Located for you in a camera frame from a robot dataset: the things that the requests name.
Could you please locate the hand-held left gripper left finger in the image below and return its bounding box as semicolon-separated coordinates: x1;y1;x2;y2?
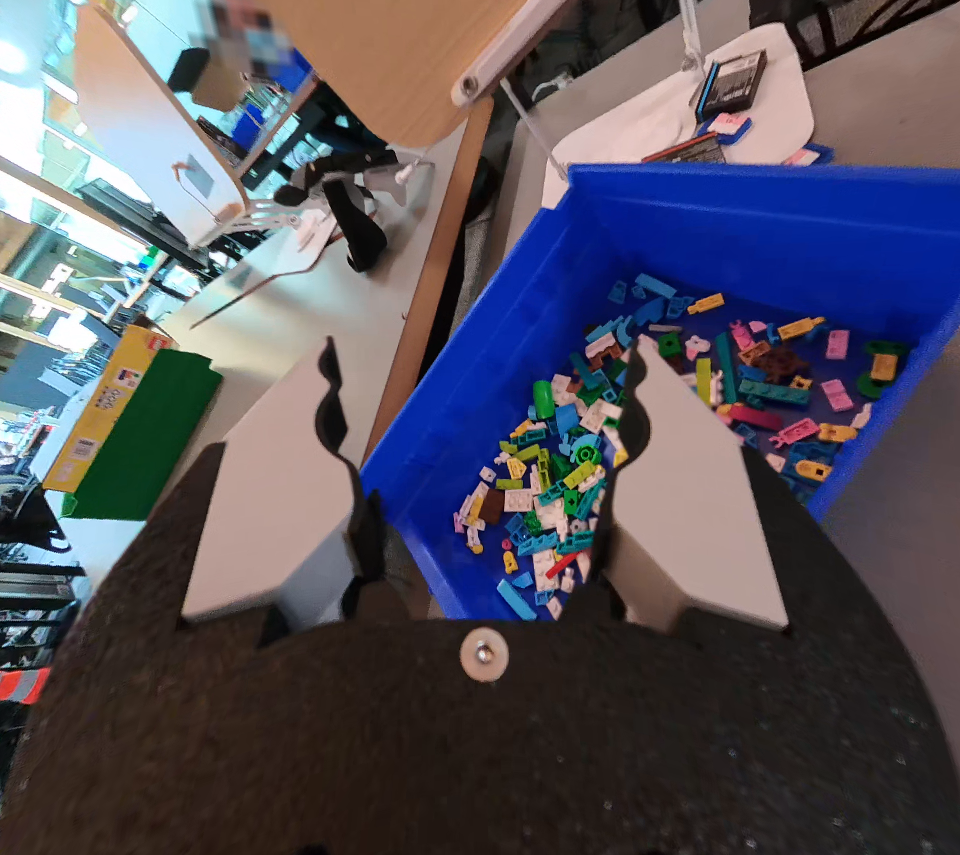
182;337;387;627

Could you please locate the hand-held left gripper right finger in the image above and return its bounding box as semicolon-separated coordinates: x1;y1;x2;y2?
591;337;789;633

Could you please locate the pile of mixed lego pieces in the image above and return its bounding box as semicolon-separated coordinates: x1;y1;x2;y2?
452;273;913;622

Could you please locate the blue plastic bin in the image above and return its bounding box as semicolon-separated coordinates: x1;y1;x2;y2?
360;162;960;622

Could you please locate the green box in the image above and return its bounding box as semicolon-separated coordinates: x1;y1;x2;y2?
60;348;225;521

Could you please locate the yellow cardboard box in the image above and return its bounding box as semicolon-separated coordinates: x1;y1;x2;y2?
42;324;179;495

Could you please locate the black and white device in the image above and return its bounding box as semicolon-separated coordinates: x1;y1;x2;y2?
272;148;416;273

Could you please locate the black booklet with red edge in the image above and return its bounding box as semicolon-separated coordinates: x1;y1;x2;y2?
641;130;729;165

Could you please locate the wooden panel with rounded corner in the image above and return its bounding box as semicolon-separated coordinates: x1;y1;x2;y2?
73;2;251;249

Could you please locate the small black box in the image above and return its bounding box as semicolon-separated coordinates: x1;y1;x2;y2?
694;48;771;123

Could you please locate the wooden board with white edge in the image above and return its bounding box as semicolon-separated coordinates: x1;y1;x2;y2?
163;0;670;153

